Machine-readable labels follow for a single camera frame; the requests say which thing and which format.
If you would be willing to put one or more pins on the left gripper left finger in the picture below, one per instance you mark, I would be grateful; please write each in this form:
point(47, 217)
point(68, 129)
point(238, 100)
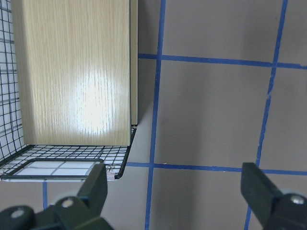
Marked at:
point(80, 212)

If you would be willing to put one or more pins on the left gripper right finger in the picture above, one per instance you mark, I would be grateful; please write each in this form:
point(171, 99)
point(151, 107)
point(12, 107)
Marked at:
point(274, 209)

